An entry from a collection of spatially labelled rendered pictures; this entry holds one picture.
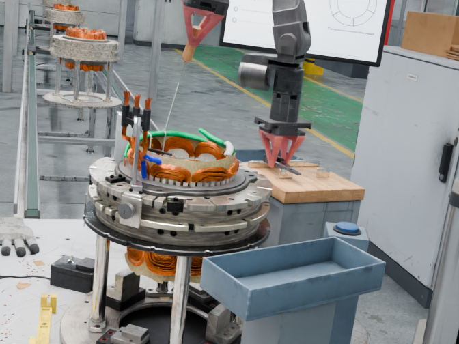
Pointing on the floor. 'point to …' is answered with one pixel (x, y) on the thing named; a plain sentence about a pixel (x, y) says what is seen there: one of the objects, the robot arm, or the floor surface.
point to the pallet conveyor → (26, 198)
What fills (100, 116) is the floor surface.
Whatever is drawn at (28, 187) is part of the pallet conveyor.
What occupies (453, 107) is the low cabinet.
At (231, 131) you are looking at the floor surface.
